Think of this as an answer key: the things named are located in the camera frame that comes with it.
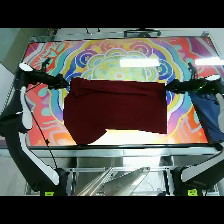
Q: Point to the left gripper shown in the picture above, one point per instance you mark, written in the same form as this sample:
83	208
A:
57	82

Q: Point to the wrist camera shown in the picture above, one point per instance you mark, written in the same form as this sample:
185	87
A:
46	64
191	69

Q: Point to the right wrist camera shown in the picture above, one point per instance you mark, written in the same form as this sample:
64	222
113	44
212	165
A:
191	69

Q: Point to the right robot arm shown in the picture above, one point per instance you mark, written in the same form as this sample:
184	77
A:
206	173

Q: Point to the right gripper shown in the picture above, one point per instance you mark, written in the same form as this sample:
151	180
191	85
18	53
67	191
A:
185	86

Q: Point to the silver frame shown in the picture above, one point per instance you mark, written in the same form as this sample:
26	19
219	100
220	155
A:
100	153

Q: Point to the blue garment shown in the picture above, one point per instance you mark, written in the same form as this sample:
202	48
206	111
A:
208	113

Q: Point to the red T-shirt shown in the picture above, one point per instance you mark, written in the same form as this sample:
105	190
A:
116	110

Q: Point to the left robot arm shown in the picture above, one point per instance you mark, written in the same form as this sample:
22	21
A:
20	140

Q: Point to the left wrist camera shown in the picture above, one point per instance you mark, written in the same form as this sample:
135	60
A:
46	64

